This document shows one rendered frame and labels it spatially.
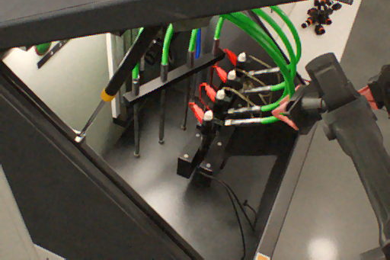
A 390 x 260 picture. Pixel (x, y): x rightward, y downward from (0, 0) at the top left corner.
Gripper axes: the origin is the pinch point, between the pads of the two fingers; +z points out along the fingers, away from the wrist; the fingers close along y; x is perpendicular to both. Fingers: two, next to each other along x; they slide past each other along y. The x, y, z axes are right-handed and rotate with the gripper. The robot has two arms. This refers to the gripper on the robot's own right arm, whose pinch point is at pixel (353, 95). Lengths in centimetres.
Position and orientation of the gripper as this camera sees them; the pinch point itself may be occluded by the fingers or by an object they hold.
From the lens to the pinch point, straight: 109.2
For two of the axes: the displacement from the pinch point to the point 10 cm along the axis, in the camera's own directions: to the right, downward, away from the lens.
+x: -6.2, 5.6, -5.4
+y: -4.8, -8.2, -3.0
